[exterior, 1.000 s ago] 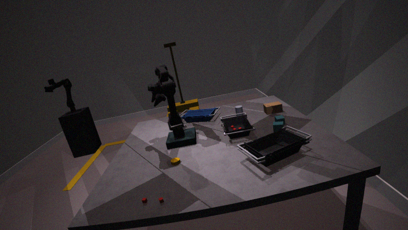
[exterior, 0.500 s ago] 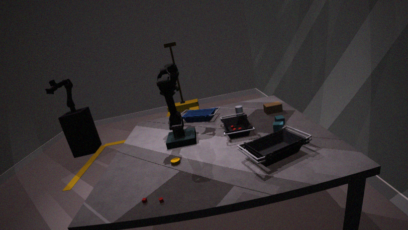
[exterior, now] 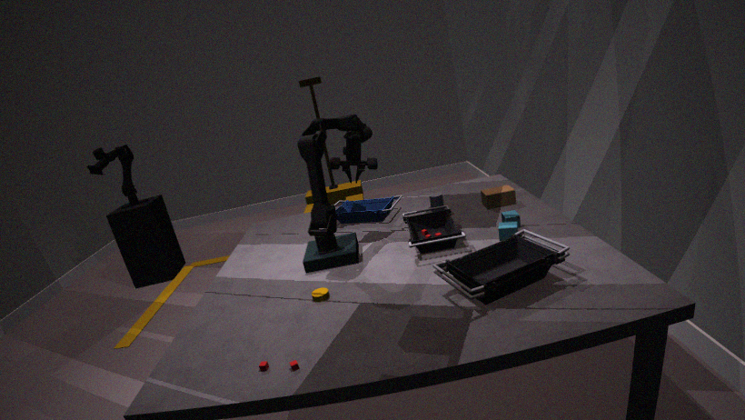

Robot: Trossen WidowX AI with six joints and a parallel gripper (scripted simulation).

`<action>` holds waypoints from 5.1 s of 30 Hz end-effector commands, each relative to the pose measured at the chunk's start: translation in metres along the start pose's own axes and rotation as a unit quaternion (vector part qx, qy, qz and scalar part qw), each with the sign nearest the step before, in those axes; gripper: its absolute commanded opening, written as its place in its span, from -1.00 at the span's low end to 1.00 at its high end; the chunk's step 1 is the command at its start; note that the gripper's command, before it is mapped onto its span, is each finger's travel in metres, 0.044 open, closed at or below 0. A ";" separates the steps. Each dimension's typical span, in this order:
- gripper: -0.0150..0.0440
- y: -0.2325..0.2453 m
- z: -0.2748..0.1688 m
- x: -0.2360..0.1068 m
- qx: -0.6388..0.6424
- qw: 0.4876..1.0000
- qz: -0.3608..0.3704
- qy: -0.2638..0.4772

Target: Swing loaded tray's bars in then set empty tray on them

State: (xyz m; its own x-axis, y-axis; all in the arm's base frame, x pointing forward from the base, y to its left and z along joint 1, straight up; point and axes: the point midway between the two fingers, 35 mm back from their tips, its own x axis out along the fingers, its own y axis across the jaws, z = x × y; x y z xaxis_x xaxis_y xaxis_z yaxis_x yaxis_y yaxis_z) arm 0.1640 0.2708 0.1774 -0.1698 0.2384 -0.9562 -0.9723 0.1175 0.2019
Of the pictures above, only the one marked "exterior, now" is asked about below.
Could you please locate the yellow flat disc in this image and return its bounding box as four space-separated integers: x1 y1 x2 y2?
312 287 330 303

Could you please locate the tan rectangular box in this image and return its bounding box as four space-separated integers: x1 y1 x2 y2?
481 185 516 210

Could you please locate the small teal block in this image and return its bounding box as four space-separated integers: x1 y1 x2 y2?
498 222 518 241
502 210 521 228

